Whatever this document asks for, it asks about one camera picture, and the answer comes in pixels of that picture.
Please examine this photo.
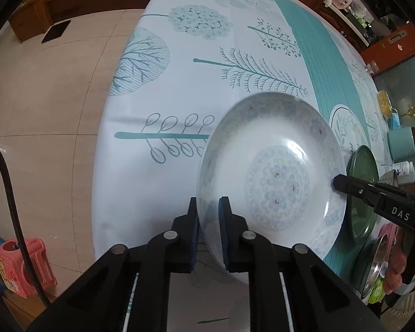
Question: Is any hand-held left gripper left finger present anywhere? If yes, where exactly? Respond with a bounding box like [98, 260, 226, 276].
[28, 197, 199, 332]

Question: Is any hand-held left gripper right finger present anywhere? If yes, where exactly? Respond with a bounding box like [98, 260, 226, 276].
[219, 196, 386, 332]

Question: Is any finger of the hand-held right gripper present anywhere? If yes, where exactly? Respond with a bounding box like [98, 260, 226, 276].
[333, 174, 379, 209]

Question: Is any green plate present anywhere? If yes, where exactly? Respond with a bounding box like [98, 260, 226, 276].
[346, 144, 380, 246]

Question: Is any stainless steel bowl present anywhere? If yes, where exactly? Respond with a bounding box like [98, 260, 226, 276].
[361, 234, 402, 301]

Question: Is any white floral plate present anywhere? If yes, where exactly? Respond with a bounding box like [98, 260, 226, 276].
[197, 93, 347, 285]

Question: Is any person's right hand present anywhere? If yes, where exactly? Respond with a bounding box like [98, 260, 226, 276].
[383, 231, 415, 296]

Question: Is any small steel cup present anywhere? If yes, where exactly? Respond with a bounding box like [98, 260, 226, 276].
[380, 170, 402, 190]

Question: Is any white pill bottle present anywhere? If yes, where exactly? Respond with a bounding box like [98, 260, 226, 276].
[391, 161, 415, 185]

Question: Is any teal canister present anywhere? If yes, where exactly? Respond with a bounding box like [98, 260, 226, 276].
[387, 126, 415, 164]

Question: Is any tree print tablecloth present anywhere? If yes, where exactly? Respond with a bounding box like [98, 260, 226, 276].
[92, 0, 403, 332]

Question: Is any blue face mask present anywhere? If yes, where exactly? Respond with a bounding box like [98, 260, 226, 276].
[387, 108, 402, 131]

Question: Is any green wet wipes pack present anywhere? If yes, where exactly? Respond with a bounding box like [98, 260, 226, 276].
[367, 276, 388, 304]

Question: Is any yellow packet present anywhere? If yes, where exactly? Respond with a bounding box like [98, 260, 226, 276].
[378, 90, 393, 119]

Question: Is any red wooden cabinet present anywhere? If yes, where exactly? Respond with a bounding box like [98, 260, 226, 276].
[361, 29, 415, 77]

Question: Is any pink plastic stool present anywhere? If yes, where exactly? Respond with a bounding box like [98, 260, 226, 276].
[0, 237, 58, 299]

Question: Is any black floor mat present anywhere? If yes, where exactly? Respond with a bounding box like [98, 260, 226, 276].
[41, 20, 72, 44]

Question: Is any low wooden cabinet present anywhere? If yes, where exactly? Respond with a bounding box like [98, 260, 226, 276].
[10, 0, 170, 43]

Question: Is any black cable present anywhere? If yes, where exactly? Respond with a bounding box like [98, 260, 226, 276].
[0, 133, 52, 309]

